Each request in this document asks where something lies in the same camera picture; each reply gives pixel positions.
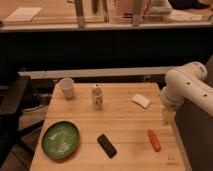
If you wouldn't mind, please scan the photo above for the green round plate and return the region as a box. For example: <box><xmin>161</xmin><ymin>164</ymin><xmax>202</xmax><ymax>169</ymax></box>
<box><xmin>41</xmin><ymin>121</ymin><xmax>80</xmax><ymax>160</ymax></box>

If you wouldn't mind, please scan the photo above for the white sponge block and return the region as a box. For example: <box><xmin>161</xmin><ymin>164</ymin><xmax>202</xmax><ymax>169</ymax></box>
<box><xmin>132</xmin><ymin>94</ymin><xmax>151</xmax><ymax>109</ymax></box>

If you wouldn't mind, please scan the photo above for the white paper cup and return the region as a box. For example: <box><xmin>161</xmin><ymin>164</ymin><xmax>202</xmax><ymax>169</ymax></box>
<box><xmin>59</xmin><ymin>78</ymin><xmax>74</xmax><ymax>100</ymax></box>

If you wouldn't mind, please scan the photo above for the white paper sheet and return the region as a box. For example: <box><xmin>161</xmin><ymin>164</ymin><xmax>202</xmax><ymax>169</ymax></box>
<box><xmin>6</xmin><ymin>7</ymin><xmax>41</xmax><ymax>22</ymax></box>

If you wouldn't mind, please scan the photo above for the small white bottle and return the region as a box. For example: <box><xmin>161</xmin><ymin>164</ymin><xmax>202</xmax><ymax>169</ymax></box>
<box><xmin>92</xmin><ymin>84</ymin><xmax>103</xmax><ymax>110</ymax></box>

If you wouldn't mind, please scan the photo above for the black chair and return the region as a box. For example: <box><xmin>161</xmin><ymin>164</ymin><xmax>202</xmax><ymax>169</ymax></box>
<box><xmin>0</xmin><ymin>76</ymin><xmax>44</xmax><ymax>168</ymax></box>

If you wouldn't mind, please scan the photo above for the metal frame post left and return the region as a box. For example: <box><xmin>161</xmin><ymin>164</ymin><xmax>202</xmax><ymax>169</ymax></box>
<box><xmin>74</xmin><ymin>0</ymin><xmax>86</xmax><ymax>28</ymax></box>

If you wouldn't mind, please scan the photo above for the metal frame post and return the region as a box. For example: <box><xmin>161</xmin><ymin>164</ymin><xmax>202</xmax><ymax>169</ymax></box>
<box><xmin>74</xmin><ymin>0</ymin><xmax>86</xmax><ymax>28</ymax></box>
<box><xmin>132</xmin><ymin>0</ymin><xmax>142</xmax><ymax>27</ymax></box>

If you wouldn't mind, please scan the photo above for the orange carrot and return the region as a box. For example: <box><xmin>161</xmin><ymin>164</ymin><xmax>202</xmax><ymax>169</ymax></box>
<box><xmin>147</xmin><ymin>129</ymin><xmax>161</xmax><ymax>152</ymax></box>

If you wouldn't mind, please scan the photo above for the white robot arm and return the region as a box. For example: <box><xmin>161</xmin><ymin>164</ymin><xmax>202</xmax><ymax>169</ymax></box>
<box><xmin>160</xmin><ymin>62</ymin><xmax>213</xmax><ymax>125</ymax></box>

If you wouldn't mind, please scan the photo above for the black rectangular phone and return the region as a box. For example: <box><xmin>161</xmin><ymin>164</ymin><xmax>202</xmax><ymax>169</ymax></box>
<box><xmin>97</xmin><ymin>134</ymin><xmax>117</xmax><ymax>158</ymax></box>

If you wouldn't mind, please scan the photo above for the metal frame post right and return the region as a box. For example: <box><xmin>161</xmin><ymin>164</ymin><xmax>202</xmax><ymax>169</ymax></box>
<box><xmin>132</xmin><ymin>0</ymin><xmax>142</xmax><ymax>27</ymax></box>

